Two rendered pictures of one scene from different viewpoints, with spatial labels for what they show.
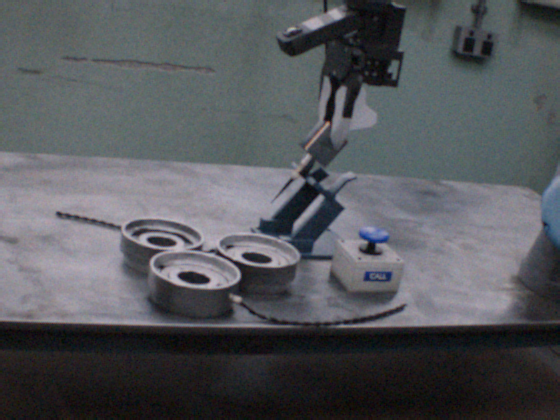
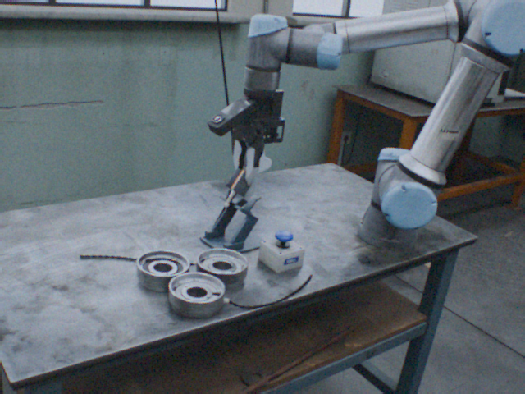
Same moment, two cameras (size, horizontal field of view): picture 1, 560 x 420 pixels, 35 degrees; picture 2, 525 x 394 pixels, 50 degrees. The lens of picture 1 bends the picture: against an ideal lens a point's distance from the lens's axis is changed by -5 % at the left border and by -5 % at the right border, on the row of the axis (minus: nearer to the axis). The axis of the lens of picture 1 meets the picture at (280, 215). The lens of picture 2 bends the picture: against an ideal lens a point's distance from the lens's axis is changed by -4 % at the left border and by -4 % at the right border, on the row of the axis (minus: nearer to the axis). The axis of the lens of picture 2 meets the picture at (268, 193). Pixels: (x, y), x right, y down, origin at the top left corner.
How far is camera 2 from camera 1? 0.31 m
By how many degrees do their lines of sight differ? 16
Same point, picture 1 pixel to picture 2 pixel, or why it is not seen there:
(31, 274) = (92, 313)
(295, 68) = (153, 92)
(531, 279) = (370, 238)
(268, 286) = (235, 283)
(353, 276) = (278, 264)
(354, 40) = (255, 117)
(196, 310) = (206, 313)
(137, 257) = (154, 283)
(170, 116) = (79, 135)
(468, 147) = not seen: hidden behind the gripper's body
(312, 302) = (261, 286)
